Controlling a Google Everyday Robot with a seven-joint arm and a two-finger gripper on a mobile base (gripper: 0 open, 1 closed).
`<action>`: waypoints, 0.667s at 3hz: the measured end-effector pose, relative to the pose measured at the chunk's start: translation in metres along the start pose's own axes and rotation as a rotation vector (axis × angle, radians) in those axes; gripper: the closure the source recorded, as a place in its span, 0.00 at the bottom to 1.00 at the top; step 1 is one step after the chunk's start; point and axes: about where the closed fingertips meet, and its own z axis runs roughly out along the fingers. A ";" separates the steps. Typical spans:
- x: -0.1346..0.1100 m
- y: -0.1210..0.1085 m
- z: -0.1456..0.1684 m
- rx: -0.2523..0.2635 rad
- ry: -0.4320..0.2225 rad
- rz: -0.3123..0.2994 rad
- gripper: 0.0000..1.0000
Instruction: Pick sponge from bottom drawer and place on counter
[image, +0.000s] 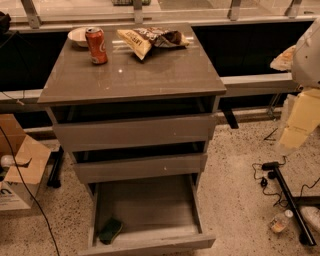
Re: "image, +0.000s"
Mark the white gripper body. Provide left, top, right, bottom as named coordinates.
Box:
left=276, top=88, right=320, bottom=156

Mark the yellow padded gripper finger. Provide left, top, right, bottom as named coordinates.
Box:
left=270, top=45, right=296, bottom=71

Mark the green yellow sponge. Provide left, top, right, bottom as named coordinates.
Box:
left=99, top=218, right=123, bottom=245

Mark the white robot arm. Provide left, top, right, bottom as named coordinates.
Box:
left=270, top=18, right=320, bottom=156

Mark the grey drawer cabinet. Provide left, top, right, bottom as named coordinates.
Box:
left=37, top=22, right=228, bottom=188

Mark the grey open bottom drawer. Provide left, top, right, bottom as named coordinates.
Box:
left=78, top=174, right=215, bottom=256

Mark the grey top drawer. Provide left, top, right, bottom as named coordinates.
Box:
left=53, top=115, right=215, bottom=152

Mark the grey middle drawer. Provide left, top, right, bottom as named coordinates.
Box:
left=74, top=153, right=208, bottom=183

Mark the white shoe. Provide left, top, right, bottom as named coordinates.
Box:
left=300, top=206, right=320, bottom=233

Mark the clear plastic bottle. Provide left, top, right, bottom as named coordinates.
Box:
left=269, top=210, right=294, bottom=233

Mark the black metal stand leg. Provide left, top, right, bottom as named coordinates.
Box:
left=262, top=162, right=317, bottom=246

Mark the chip bag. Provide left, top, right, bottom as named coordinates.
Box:
left=117, top=27, right=189, bottom=60

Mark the orange soda can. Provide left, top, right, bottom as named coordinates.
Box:
left=85, top=27, right=108, bottom=65

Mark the white bowl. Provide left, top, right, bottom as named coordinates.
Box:
left=68, top=27, right=87, bottom=47

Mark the metal window railing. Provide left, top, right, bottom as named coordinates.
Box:
left=0, top=0, right=320, bottom=31

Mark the black table leg left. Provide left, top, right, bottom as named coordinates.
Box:
left=47, top=147, right=64, bottom=188

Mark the black cable on floor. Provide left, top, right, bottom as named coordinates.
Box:
left=251, top=156, right=320, bottom=208

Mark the black cable on left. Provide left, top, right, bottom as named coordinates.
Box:
left=0, top=126, right=61, bottom=256

